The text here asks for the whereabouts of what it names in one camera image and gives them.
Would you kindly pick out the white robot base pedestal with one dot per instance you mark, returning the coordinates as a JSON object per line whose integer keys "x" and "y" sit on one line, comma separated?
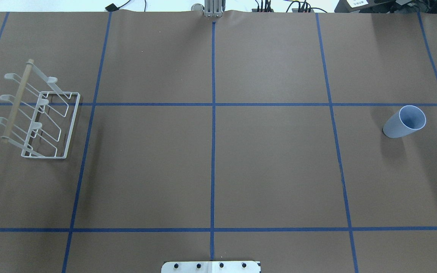
{"x": 235, "y": 266}

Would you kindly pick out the white wire cup holder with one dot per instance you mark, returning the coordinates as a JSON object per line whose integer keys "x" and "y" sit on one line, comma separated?
{"x": 42, "y": 116}

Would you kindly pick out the light blue plastic cup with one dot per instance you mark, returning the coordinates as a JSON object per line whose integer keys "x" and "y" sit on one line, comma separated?
{"x": 405, "y": 121}

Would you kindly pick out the aluminium frame post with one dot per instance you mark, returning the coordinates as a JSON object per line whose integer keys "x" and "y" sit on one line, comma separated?
{"x": 214, "y": 8}

